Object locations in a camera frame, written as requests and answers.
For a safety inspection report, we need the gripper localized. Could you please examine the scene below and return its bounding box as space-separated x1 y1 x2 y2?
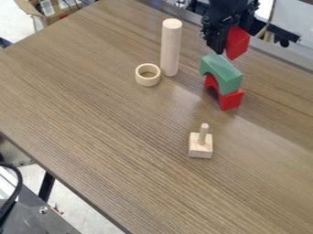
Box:
199 2 261 56

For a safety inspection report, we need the red arch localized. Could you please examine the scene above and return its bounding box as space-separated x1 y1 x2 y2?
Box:
202 73 246 112
223 26 253 61

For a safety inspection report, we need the green arch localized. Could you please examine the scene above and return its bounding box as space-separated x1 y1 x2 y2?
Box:
198 53 245 96

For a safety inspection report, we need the tall wooden cylinder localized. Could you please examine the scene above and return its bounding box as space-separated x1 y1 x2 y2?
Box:
158 17 184 78

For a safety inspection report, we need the wooden block with peg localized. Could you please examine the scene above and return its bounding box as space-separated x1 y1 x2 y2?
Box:
187 122 216 159

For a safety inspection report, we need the cardboard box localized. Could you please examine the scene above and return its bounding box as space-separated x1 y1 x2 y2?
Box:
13 0 90 27

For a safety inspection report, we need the wooden ring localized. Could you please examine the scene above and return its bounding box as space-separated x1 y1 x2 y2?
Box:
134 62 163 88

